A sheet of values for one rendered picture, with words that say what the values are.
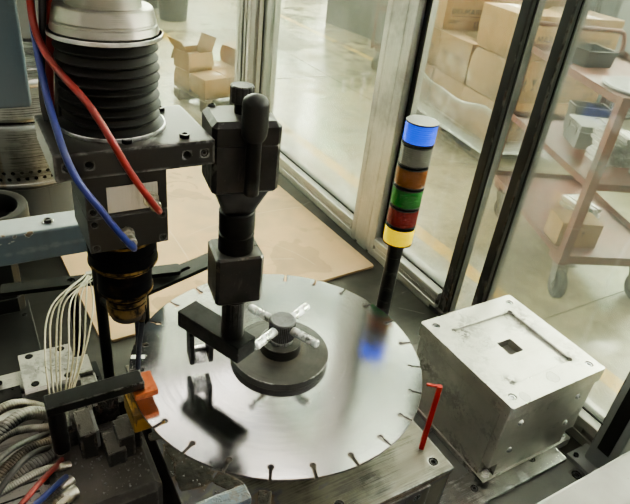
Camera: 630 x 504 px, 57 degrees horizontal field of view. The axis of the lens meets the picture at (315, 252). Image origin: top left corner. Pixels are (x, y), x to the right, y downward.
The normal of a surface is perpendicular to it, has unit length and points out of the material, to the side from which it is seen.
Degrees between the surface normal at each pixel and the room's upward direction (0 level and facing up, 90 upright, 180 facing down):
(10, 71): 90
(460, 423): 90
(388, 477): 0
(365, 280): 0
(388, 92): 90
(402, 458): 0
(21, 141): 90
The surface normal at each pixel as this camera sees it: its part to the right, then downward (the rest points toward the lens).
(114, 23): 0.46, 0.29
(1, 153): 0.25, 0.54
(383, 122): -0.86, 0.18
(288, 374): 0.14, -0.79
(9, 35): 0.49, 0.51
